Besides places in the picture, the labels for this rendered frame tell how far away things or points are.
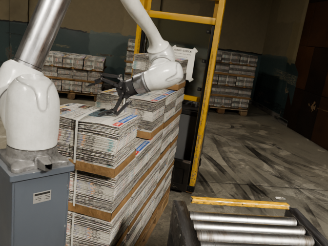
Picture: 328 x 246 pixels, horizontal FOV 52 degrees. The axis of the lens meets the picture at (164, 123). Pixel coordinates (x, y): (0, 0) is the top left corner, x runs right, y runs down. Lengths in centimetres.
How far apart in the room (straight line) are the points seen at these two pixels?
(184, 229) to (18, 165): 59
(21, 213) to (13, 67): 48
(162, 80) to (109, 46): 708
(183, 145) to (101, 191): 187
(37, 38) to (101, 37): 719
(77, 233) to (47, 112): 80
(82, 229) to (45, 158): 67
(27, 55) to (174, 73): 55
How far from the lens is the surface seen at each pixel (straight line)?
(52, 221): 122
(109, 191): 154
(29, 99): 106
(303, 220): 153
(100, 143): 144
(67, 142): 151
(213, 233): 126
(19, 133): 109
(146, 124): 200
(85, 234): 170
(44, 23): 128
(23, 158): 111
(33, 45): 127
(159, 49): 149
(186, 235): 121
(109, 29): 844
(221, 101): 719
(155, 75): 139
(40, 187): 114
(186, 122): 326
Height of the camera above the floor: 145
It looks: 14 degrees down
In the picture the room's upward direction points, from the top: 8 degrees clockwise
